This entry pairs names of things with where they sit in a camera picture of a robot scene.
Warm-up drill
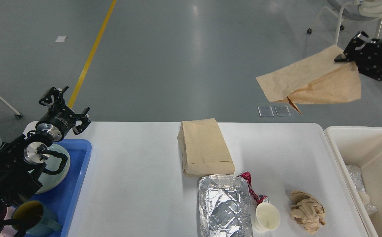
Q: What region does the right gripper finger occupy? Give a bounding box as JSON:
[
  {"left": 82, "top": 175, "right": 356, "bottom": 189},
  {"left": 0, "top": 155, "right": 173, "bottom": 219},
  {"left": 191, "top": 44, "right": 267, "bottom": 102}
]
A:
[
  {"left": 334, "top": 31, "right": 376, "bottom": 63},
  {"left": 355, "top": 59, "right": 382, "bottom": 81}
]

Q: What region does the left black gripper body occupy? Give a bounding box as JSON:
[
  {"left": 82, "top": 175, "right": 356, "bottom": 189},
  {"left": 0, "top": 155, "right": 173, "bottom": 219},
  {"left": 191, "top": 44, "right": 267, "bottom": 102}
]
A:
[{"left": 35, "top": 111, "right": 76, "bottom": 142}]

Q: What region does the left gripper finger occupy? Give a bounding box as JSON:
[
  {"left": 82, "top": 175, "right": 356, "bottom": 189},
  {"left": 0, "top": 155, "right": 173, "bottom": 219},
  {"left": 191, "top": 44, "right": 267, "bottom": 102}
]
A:
[
  {"left": 39, "top": 87, "right": 74, "bottom": 114},
  {"left": 72, "top": 107, "right": 91, "bottom": 135}
]

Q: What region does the brown paper bag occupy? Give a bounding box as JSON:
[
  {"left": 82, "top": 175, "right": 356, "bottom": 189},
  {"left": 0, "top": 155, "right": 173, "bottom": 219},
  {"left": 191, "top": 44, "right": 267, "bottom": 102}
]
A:
[
  {"left": 177, "top": 118, "right": 235, "bottom": 177},
  {"left": 256, "top": 45, "right": 362, "bottom": 113}
]

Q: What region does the light green plate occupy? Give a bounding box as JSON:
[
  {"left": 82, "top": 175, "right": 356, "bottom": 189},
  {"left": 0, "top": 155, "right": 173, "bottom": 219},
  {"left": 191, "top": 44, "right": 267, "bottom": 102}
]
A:
[{"left": 35, "top": 144, "right": 70, "bottom": 195}]

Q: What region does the dark teal mug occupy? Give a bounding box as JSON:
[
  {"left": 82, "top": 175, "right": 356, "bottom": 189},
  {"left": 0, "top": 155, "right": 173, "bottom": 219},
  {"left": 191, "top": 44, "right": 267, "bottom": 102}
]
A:
[{"left": 11, "top": 200, "right": 63, "bottom": 237}]

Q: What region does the white paper cup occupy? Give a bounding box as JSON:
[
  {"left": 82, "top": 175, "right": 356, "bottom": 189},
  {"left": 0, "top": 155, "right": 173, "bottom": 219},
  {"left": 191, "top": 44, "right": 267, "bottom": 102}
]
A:
[
  {"left": 358, "top": 191, "right": 370, "bottom": 205},
  {"left": 254, "top": 202, "right": 281, "bottom": 232}
]

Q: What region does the brown paper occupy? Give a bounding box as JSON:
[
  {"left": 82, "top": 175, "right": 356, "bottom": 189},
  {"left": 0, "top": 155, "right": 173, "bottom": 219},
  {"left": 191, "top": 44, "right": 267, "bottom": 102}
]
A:
[{"left": 290, "top": 190, "right": 326, "bottom": 234}]

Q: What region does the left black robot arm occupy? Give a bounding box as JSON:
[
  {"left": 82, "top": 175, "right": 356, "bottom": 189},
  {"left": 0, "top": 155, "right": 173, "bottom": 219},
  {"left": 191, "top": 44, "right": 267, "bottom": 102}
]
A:
[{"left": 0, "top": 87, "right": 91, "bottom": 237}]

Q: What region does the white office chair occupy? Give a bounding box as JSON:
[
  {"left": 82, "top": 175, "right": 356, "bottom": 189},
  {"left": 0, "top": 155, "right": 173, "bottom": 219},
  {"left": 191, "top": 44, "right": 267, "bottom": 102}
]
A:
[{"left": 307, "top": 0, "right": 382, "bottom": 45}]

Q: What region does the blue plastic tray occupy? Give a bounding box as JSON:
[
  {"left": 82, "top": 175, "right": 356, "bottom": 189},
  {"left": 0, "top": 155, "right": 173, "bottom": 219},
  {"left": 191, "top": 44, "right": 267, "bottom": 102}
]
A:
[{"left": 31, "top": 139, "right": 92, "bottom": 237}]

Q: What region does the floor outlet plate right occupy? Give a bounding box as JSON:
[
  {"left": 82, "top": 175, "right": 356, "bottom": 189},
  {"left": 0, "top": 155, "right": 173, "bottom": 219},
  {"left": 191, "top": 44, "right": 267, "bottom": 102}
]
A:
[{"left": 274, "top": 105, "right": 291, "bottom": 117}]

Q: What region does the floor outlet plate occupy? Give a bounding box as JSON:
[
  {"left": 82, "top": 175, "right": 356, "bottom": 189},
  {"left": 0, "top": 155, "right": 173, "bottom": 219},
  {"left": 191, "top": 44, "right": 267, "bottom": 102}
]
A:
[
  {"left": 274, "top": 105, "right": 291, "bottom": 117},
  {"left": 258, "top": 106, "right": 274, "bottom": 117}
]

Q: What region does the floor outlet plate left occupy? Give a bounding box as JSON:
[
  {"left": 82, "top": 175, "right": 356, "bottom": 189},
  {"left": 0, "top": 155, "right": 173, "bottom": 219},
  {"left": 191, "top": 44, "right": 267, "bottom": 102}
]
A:
[{"left": 258, "top": 106, "right": 274, "bottom": 117}]

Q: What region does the clear plastic wrap in bin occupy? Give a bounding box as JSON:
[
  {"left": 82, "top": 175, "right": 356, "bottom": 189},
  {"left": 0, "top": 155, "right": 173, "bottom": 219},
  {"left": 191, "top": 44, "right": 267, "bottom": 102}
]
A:
[{"left": 346, "top": 165, "right": 377, "bottom": 215}]

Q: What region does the pink mug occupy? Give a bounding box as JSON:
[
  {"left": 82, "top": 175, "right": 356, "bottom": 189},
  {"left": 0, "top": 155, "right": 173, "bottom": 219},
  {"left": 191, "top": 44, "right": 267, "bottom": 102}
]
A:
[{"left": 0, "top": 206, "right": 16, "bottom": 234}]

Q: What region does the aluminium foil container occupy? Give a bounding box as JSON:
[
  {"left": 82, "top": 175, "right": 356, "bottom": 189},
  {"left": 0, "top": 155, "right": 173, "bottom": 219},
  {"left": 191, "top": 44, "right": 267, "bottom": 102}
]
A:
[{"left": 198, "top": 174, "right": 253, "bottom": 237}]

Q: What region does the crushed red can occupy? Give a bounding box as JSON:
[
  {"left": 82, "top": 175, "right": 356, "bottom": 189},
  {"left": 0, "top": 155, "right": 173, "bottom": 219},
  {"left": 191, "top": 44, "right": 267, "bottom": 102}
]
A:
[{"left": 237, "top": 171, "right": 270, "bottom": 204}]

